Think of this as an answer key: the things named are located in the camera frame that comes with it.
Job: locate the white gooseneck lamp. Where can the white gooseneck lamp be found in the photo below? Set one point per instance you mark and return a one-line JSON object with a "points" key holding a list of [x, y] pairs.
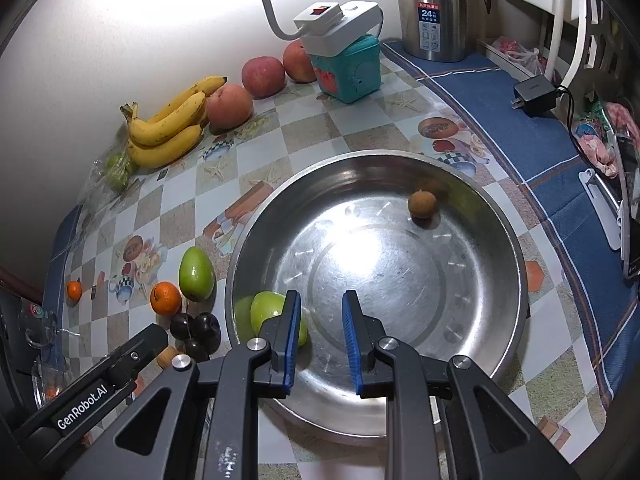
{"points": [[267, 5]]}

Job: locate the clear bag of green fruit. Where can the clear bag of green fruit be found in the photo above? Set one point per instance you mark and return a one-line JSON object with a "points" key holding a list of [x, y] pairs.
{"points": [[115, 170]]}

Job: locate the clear plastic container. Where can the clear plastic container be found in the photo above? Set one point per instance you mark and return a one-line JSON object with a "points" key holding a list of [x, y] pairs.
{"points": [[45, 382]]}

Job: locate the white chair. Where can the white chair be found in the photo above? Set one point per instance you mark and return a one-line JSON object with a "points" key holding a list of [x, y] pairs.
{"points": [[575, 20]]}

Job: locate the dark purple plum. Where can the dark purple plum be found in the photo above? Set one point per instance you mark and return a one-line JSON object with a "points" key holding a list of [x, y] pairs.
{"points": [[207, 330], [181, 326], [195, 350]]}

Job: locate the white plastic holder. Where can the white plastic holder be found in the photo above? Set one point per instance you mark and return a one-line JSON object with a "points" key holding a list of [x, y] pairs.
{"points": [[602, 210]]}

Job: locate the peach left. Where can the peach left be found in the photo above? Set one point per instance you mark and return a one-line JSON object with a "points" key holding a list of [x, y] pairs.
{"points": [[229, 105]]}

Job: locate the orange mandarin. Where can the orange mandarin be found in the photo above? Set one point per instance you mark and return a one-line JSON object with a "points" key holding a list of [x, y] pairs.
{"points": [[166, 298]]}

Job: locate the yellow banana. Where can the yellow banana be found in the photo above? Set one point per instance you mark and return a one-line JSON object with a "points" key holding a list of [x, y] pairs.
{"points": [[195, 89], [165, 152], [167, 122]]}

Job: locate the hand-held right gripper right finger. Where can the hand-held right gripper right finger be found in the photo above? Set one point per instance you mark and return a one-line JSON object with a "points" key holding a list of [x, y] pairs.
{"points": [[352, 347]]}

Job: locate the brown longan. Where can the brown longan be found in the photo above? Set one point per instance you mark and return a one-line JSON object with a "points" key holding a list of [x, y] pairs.
{"points": [[422, 204], [165, 356]]}

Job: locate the stainless steel thermos kettle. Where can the stainless steel thermos kettle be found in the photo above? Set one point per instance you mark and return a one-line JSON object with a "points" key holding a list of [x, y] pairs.
{"points": [[435, 10]]}

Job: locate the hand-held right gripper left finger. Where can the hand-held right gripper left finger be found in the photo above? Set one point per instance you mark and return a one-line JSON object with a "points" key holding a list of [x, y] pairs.
{"points": [[291, 345]]}

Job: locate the red apple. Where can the red apple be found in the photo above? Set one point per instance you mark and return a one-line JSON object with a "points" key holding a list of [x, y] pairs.
{"points": [[297, 62], [263, 77]]}

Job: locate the black power adapter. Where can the black power adapter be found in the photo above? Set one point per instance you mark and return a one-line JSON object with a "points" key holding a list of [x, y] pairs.
{"points": [[535, 94]]}

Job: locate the pink plastic bag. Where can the pink plastic bag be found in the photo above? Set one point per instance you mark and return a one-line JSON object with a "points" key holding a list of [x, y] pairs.
{"points": [[517, 52]]}

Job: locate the white power strip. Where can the white power strip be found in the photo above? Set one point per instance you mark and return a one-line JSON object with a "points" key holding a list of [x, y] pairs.
{"points": [[340, 22]]}

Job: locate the colourful snack packet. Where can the colourful snack packet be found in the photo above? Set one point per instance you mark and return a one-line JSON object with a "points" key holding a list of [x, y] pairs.
{"points": [[600, 132]]}

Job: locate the stainless steel basin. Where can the stainless steel basin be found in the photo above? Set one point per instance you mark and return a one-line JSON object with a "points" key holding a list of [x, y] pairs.
{"points": [[400, 285]]}

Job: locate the green mango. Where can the green mango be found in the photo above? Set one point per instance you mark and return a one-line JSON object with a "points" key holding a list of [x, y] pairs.
{"points": [[267, 307], [196, 272]]}

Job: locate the tiny orange kumquat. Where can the tiny orange kumquat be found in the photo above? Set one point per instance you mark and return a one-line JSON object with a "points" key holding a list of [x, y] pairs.
{"points": [[74, 290]]}

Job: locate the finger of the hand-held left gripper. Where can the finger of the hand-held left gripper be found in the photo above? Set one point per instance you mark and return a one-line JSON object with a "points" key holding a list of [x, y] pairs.
{"points": [[145, 347]]}

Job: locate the teal plastic box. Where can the teal plastic box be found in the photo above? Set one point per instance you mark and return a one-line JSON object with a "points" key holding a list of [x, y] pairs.
{"points": [[352, 72]]}

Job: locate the green mango on table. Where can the green mango on table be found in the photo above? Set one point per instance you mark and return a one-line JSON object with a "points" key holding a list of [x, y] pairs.
{"points": [[196, 272]]}

